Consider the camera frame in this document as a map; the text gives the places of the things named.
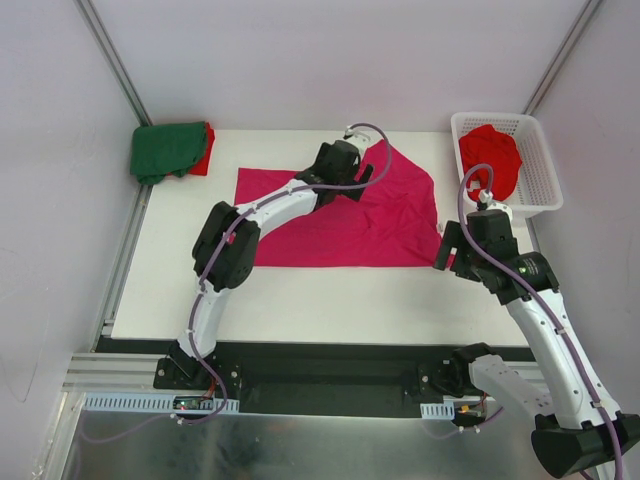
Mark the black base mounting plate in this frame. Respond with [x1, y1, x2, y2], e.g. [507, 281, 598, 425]
[97, 339, 481, 418]

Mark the white plastic laundry basket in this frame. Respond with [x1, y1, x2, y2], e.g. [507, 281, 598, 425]
[450, 112, 563, 220]

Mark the left aluminium corner post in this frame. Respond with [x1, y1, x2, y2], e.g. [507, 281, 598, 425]
[74, 0, 153, 126]

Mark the aluminium corner post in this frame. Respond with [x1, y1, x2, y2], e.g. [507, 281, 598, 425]
[522, 0, 607, 116]
[74, 0, 153, 126]

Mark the white cable duct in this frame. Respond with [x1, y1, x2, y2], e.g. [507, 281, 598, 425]
[419, 399, 486, 420]
[83, 393, 240, 415]

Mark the right white cable duct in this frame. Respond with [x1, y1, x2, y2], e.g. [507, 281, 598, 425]
[419, 399, 486, 420]

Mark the red t shirt in basket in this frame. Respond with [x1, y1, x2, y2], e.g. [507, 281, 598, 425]
[459, 124, 522, 201]

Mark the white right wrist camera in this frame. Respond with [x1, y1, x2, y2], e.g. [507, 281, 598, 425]
[476, 190, 513, 221]

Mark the folded red t shirt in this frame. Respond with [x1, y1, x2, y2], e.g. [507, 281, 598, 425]
[173, 122, 215, 178]

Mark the right aluminium corner post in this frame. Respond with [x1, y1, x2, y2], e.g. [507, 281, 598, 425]
[522, 0, 607, 116]

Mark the left white cable duct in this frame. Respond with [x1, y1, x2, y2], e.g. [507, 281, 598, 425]
[83, 393, 240, 415]

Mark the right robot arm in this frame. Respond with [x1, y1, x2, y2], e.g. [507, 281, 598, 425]
[431, 209, 639, 479]

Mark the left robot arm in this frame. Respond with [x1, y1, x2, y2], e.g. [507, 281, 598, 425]
[155, 133, 374, 389]

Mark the pink t shirt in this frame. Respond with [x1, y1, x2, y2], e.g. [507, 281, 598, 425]
[255, 151, 441, 268]

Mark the folded green t shirt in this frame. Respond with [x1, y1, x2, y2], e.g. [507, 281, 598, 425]
[130, 121, 209, 185]

